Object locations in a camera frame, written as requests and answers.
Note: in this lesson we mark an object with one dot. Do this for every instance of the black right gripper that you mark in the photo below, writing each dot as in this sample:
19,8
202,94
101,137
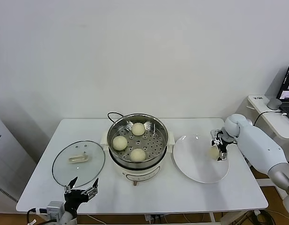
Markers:
223,144

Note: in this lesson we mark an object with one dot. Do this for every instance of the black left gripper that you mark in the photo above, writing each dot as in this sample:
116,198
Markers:
75,199

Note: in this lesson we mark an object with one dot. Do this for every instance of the white steamed baozi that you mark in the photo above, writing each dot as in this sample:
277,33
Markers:
213,153
138,155
119,143
138,129

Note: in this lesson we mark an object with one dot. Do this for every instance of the round glass pot lid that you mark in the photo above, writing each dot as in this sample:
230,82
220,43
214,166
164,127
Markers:
88,164

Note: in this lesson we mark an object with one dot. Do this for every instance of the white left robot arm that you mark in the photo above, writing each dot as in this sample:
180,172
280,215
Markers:
67,218

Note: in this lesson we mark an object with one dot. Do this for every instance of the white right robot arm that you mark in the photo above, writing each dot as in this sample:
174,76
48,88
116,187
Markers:
254,145

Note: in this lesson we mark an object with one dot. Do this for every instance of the perforated steel steamer basket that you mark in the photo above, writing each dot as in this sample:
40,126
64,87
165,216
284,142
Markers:
158,145

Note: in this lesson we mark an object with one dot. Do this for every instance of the round white plate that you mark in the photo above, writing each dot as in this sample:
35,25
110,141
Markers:
193,164

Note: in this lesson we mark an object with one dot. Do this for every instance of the white side desk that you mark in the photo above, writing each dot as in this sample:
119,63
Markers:
268,119

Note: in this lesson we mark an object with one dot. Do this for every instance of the cream electric cooker base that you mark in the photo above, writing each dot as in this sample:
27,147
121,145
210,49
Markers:
139,174

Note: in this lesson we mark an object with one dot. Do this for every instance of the grey round speaker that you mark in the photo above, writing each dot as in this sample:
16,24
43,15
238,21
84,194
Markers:
274,103

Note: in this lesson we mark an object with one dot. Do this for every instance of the white floor cabinet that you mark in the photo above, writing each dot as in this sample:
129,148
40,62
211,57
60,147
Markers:
10,159

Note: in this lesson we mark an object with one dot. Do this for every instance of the open dark laptop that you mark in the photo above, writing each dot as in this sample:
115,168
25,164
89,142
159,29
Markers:
287,79

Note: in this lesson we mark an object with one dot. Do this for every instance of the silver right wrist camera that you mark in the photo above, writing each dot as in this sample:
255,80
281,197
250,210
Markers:
215,133

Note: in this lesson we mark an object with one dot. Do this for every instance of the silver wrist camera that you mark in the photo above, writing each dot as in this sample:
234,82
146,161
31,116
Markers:
215,133
55,209

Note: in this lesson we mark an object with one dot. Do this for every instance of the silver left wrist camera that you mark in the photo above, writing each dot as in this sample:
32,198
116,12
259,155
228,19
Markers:
55,209

